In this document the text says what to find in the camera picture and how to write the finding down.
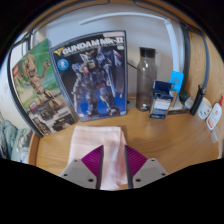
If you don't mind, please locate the small blue box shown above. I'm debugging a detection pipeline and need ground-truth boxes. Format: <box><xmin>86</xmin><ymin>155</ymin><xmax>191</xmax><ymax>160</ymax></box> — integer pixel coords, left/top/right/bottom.
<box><xmin>148</xmin><ymin>80</ymin><xmax>174</xmax><ymax>120</ymax></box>

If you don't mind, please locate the white bottle with red cap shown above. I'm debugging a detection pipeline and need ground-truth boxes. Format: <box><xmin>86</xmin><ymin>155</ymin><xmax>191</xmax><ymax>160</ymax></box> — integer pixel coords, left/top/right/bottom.
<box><xmin>205</xmin><ymin>94</ymin><xmax>224</xmax><ymax>132</ymax></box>

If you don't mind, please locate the dark green round container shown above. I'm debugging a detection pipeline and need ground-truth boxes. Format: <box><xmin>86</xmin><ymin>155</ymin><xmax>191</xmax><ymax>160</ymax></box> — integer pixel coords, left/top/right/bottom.
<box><xmin>178</xmin><ymin>89</ymin><xmax>190</xmax><ymax>103</ymax></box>

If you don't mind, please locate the green tree figure toy box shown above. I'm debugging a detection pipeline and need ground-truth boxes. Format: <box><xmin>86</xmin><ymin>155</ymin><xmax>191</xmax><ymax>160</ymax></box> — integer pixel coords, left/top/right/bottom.
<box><xmin>11</xmin><ymin>38</ymin><xmax>79</xmax><ymax>138</ymax></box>

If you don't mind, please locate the white mug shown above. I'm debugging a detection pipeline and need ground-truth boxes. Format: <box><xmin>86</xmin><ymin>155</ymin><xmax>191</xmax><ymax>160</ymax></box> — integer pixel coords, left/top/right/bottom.
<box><xmin>196</xmin><ymin>96</ymin><xmax>213</xmax><ymax>120</ymax></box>

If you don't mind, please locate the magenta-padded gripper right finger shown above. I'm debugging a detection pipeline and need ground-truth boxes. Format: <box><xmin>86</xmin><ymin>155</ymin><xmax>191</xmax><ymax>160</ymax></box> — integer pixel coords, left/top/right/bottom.
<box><xmin>124</xmin><ymin>144</ymin><xmax>169</xmax><ymax>189</ymax></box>

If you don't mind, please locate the blue robot model kit box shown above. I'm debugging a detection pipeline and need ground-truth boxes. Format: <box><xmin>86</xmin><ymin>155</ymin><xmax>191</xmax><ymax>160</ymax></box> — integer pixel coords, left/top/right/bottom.
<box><xmin>49</xmin><ymin>30</ymin><xmax>129</xmax><ymax>123</ymax></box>

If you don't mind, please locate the dark transparent water bottle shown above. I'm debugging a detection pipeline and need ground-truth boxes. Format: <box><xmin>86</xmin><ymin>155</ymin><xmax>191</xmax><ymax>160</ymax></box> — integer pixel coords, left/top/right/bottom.
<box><xmin>135</xmin><ymin>46</ymin><xmax>158</xmax><ymax>112</ymax></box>

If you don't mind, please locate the pink towel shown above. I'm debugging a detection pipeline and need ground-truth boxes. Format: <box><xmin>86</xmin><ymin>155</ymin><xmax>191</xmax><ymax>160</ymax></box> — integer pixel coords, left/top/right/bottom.
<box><xmin>68</xmin><ymin>125</ymin><xmax>129</xmax><ymax>191</ymax></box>

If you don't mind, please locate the cyan card package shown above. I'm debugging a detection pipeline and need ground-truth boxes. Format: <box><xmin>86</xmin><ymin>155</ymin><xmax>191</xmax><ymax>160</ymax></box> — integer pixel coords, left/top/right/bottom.
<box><xmin>169</xmin><ymin>70</ymin><xmax>185</xmax><ymax>98</ymax></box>

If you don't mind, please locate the black handheld device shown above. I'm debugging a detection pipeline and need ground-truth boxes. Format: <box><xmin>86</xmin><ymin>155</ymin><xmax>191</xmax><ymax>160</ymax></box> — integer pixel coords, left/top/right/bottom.
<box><xmin>189</xmin><ymin>84</ymin><xmax>207</xmax><ymax>117</ymax></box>

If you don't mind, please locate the grey metal desk frame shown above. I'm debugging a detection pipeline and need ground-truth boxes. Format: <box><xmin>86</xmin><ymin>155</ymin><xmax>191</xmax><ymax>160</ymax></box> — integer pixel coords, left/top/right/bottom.
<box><xmin>6</xmin><ymin>19</ymin><xmax>211</xmax><ymax>138</ymax></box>

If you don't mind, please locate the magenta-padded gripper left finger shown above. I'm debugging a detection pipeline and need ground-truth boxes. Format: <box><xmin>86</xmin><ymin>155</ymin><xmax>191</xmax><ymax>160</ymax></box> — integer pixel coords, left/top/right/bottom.
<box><xmin>59</xmin><ymin>144</ymin><xmax>105</xmax><ymax>190</ymax></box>

